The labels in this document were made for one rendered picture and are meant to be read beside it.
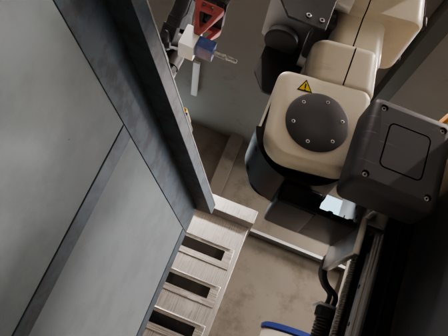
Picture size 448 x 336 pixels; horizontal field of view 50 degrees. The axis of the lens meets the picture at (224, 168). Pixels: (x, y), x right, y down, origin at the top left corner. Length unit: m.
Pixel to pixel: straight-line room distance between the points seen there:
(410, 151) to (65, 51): 0.51
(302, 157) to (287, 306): 9.87
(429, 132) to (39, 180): 0.57
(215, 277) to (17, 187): 5.59
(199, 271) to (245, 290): 4.28
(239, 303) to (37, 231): 9.67
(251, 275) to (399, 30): 9.67
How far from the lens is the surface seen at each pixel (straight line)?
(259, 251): 10.64
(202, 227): 6.38
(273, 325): 3.13
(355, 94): 0.84
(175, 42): 1.55
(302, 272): 10.76
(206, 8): 1.13
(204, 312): 6.21
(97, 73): 0.83
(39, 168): 0.77
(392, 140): 0.71
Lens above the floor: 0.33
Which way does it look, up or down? 21 degrees up
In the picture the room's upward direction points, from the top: 23 degrees clockwise
